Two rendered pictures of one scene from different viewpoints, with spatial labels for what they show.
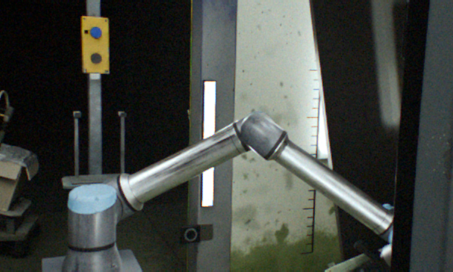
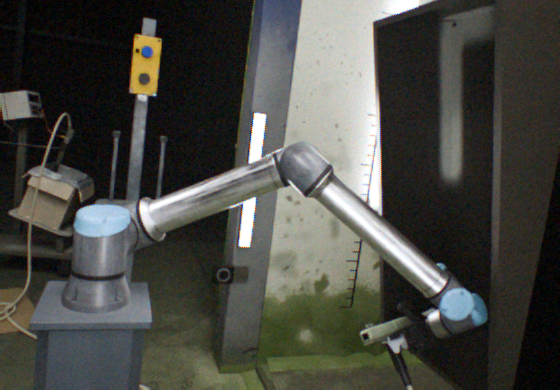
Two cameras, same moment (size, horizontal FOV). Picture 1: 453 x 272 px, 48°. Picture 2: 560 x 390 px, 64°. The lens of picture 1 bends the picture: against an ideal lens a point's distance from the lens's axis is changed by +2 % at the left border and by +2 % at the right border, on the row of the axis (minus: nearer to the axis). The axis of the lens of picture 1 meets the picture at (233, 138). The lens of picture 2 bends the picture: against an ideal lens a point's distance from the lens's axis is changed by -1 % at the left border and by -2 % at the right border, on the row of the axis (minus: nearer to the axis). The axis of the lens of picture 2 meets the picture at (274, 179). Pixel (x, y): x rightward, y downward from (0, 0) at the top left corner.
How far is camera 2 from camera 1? 39 cm
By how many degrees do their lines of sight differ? 3
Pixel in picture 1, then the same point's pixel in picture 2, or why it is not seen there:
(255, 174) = (299, 218)
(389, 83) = (451, 132)
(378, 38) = (444, 82)
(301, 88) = (357, 133)
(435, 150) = not seen: outside the picture
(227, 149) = (262, 181)
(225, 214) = (263, 257)
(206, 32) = (262, 61)
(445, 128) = not seen: outside the picture
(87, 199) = (93, 219)
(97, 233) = (102, 261)
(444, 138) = not seen: outside the picture
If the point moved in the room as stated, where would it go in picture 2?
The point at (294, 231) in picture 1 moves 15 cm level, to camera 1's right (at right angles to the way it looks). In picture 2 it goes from (334, 283) to (364, 287)
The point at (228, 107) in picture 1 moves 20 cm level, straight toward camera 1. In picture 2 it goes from (277, 144) to (275, 145)
